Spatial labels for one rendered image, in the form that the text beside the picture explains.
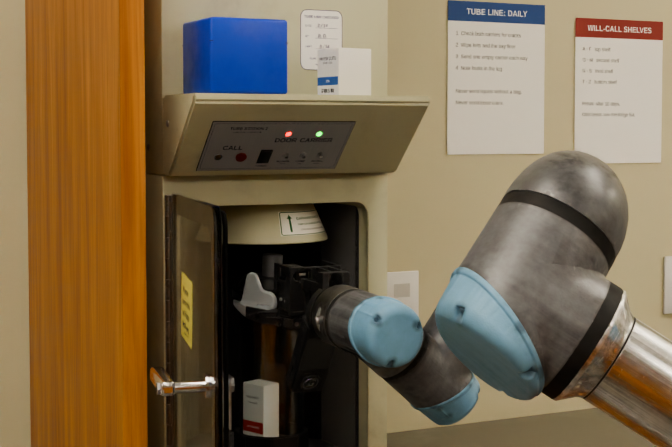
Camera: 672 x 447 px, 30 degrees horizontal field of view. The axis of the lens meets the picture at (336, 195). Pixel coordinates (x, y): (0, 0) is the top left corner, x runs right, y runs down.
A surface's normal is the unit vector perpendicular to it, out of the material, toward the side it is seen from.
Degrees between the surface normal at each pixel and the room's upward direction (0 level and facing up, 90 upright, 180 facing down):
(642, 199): 90
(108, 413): 90
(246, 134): 135
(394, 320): 92
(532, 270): 64
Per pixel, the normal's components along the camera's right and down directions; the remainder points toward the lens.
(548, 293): 0.09, -0.28
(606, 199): 0.58, -0.36
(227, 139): 0.31, 0.74
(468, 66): 0.44, 0.04
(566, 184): -0.04, -0.64
